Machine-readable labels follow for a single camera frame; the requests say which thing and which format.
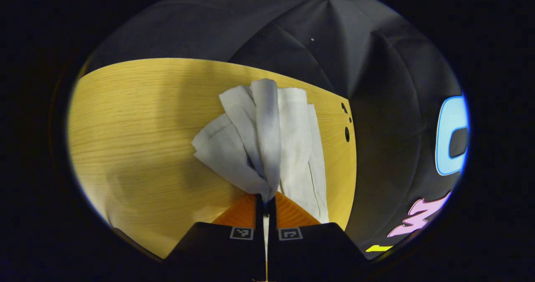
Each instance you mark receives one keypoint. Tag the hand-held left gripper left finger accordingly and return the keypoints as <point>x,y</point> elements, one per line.
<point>259,248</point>

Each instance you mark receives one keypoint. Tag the black backdrop cloth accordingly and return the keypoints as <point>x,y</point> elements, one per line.
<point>384,85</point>

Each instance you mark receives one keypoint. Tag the white jeans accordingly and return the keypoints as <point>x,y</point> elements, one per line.
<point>267,140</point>

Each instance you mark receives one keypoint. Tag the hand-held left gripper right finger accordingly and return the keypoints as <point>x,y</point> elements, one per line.
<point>271,248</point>

